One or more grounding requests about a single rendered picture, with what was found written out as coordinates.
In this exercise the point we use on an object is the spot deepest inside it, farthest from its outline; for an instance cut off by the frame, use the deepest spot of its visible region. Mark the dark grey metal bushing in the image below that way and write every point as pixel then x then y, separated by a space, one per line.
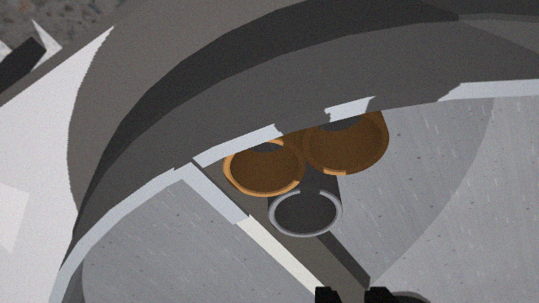
pixel 307 214

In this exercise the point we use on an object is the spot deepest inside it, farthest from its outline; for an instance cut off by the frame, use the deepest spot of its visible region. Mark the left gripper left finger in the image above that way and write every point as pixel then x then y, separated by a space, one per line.
pixel 326 295

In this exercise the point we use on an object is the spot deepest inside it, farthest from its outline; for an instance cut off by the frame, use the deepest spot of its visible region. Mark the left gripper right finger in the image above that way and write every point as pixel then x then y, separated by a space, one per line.
pixel 379 295

